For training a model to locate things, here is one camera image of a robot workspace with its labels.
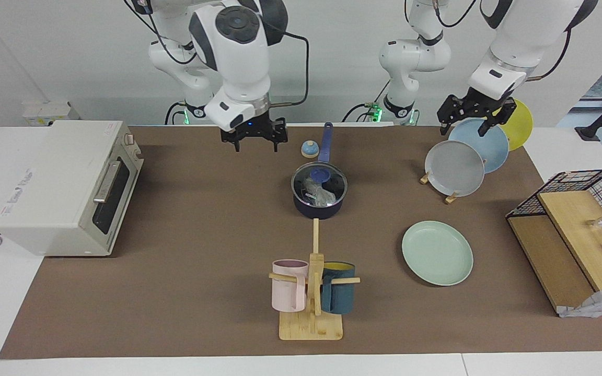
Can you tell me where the glass lid blue knob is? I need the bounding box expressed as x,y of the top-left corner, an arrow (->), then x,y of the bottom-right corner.
292,162 -> 348,207

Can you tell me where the bagged white vermicelli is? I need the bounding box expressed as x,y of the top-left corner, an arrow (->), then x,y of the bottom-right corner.
304,178 -> 339,205

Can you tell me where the light blue plate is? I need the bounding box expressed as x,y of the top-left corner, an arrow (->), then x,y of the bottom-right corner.
448,118 -> 510,174

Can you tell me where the yellow plate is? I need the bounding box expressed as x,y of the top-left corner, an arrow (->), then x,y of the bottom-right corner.
493,98 -> 534,152

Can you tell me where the grey plate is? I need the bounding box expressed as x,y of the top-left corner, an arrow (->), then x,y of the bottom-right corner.
425,140 -> 485,198

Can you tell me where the wooden plate rack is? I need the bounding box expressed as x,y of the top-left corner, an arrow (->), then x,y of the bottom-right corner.
420,170 -> 459,204

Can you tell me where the light green plate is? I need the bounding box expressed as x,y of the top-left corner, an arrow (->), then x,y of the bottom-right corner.
402,220 -> 474,287

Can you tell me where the dark blue saucepan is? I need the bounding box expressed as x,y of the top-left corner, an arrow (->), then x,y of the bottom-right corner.
291,123 -> 349,220

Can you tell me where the pink mug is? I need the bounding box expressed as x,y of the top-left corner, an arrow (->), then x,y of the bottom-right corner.
272,260 -> 309,313

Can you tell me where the brown table mat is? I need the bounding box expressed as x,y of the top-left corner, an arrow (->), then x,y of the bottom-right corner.
0,125 -> 602,360

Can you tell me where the teal mug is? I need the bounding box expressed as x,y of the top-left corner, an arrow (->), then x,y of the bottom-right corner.
321,262 -> 356,314

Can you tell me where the wooden mug tree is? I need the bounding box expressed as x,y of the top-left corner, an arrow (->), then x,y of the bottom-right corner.
269,218 -> 360,341

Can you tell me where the white toaster oven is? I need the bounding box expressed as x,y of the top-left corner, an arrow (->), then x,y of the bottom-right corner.
0,120 -> 144,257

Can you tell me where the grey patterned cloth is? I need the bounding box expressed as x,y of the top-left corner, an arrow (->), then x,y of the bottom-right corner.
557,285 -> 602,318

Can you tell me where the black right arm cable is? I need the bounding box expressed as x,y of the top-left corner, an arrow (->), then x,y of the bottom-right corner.
269,30 -> 310,108

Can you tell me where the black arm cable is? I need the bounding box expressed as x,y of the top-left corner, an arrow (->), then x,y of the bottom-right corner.
526,27 -> 573,82
269,30 -> 310,108

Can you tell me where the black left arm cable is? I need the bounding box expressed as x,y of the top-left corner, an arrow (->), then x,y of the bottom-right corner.
526,27 -> 573,82

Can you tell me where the black wire wooden shelf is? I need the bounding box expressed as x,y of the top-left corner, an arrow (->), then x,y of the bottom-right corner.
506,169 -> 602,314

